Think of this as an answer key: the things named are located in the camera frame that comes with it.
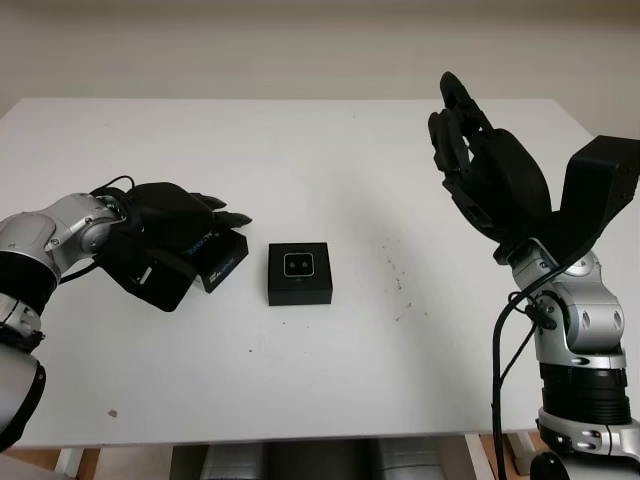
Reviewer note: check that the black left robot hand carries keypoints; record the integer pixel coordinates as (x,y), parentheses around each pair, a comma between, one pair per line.
(170,215)

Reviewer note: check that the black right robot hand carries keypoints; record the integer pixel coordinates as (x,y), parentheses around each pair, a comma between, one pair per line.
(505,180)

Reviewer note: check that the black RealSense box lid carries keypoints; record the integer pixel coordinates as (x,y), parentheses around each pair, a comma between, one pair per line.
(225,255)

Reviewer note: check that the small silver black camera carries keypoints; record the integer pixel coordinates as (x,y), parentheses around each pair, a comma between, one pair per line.
(299,265)

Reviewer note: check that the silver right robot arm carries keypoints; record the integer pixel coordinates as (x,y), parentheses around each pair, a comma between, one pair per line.
(585,325)

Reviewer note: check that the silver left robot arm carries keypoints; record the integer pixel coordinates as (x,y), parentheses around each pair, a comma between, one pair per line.
(35,235)

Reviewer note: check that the black box base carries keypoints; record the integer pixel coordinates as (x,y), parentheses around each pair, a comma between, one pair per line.
(300,292)

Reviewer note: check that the white table leg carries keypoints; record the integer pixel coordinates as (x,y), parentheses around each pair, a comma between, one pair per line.
(70,462)
(480,452)

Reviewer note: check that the grey robot body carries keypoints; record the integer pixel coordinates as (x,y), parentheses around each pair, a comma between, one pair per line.
(320,457)

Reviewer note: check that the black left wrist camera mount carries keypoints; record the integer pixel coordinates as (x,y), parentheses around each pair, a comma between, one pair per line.
(160,285)

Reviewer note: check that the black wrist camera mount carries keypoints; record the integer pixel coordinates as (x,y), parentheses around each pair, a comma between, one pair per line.
(600,180)
(160,285)

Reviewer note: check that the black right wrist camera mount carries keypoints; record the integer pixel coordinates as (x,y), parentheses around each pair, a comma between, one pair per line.
(600,180)

